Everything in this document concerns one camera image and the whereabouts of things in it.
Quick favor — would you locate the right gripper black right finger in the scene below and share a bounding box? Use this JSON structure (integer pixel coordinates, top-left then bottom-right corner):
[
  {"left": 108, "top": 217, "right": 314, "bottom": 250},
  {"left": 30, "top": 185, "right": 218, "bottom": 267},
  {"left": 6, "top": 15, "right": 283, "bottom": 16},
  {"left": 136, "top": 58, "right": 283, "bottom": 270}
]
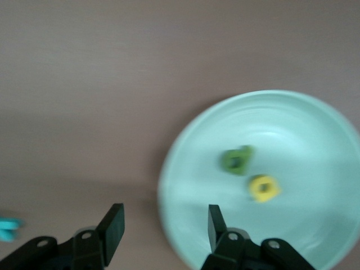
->
[{"left": 199, "top": 204, "right": 316, "bottom": 270}]

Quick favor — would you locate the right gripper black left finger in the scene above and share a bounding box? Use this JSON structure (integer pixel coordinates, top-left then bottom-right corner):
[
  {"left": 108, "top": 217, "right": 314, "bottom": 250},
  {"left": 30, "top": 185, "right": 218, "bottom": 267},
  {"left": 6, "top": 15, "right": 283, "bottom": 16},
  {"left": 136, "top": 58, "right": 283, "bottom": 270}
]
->
[{"left": 0, "top": 202, "right": 125, "bottom": 270}]

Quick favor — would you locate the yellow foam letter a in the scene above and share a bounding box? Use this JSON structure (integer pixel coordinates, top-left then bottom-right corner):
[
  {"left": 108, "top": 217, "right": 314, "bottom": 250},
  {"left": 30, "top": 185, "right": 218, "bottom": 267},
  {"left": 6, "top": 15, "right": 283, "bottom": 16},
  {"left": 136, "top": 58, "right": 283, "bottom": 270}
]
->
[{"left": 247, "top": 174, "right": 282, "bottom": 204}]

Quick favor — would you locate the green foam letter p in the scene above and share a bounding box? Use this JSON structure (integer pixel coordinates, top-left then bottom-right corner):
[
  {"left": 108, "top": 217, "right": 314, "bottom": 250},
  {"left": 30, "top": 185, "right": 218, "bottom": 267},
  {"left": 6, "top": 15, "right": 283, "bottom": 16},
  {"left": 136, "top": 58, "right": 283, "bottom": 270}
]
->
[{"left": 220, "top": 144, "right": 254, "bottom": 177}]

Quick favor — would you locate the teal foam letter y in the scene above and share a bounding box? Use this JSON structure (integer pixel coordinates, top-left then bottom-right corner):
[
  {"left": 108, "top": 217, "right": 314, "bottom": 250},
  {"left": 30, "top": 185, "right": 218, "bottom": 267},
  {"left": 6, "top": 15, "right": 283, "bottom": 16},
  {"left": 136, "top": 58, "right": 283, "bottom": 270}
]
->
[{"left": 0, "top": 215, "right": 25, "bottom": 243}]

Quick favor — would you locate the light green plastic plate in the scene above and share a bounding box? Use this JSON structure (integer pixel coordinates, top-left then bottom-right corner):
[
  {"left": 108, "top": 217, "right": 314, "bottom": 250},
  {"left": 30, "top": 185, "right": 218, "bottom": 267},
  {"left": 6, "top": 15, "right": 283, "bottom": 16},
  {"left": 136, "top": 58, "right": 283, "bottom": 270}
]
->
[{"left": 157, "top": 89, "right": 360, "bottom": 270}]

